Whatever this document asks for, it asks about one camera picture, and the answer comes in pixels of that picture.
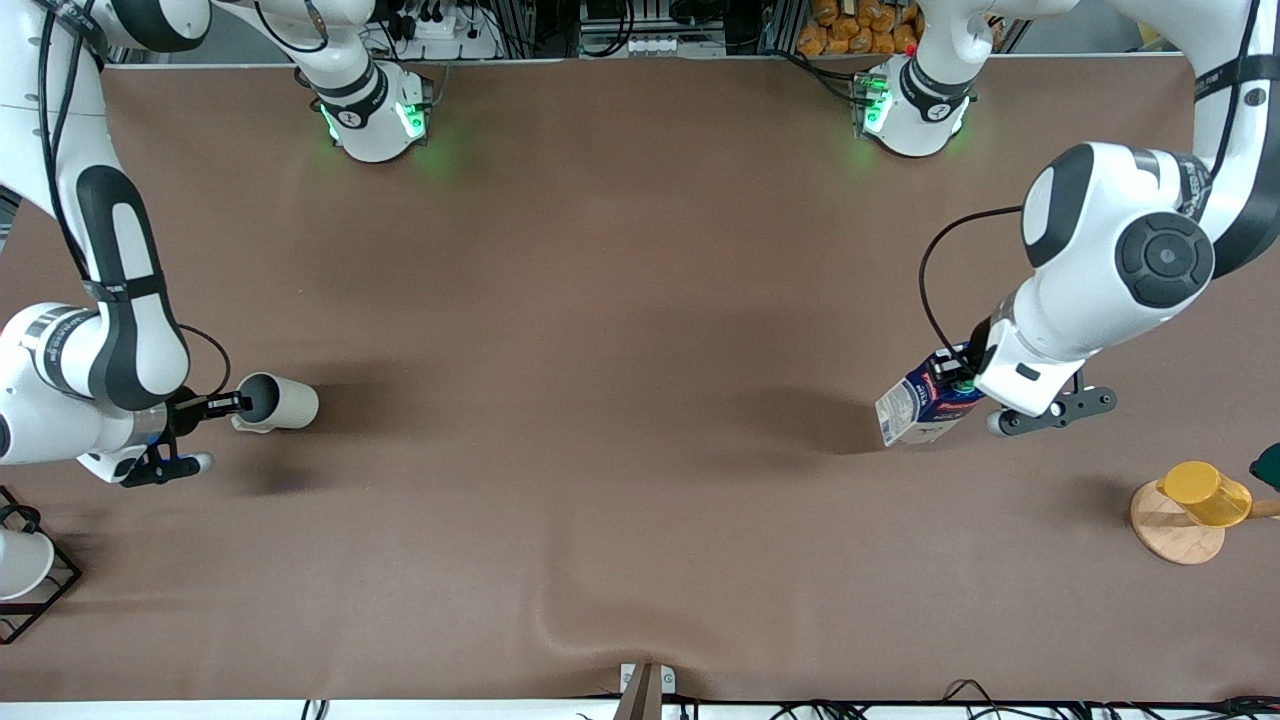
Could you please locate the white cup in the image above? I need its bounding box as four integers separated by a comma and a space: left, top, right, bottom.
0, 527, 56, 602

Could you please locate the beige ceramic mug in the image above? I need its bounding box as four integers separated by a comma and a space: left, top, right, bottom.
232, 372, 320, 434

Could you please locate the black wire rack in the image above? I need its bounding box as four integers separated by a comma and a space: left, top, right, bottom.
0, 486, 84, 645

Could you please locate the metal table clamp bracket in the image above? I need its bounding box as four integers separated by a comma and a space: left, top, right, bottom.
612, 662, 677, 720

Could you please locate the white power strip with plugs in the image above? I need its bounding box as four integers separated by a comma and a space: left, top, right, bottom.
385, 0, 504, 59

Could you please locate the yellow cup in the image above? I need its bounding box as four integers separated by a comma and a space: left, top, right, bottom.
1157, 461, 1253, 528

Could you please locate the round wooden mug stand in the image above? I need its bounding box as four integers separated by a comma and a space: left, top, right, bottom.
1130, 480, 1280, 567

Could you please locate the blue white milk carton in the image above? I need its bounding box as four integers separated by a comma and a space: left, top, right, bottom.
875, 345, 987, 448

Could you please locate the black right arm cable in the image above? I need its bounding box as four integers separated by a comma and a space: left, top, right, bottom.
178, 324, 233, 403

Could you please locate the bag of orange snacks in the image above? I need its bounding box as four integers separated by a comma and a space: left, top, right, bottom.
796, 0, 923, 58

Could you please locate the black base power cable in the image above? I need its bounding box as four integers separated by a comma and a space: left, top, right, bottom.
782, 48, 863, 103

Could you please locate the brown table cloth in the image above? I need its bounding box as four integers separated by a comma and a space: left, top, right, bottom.
0, 55, 1280, 703

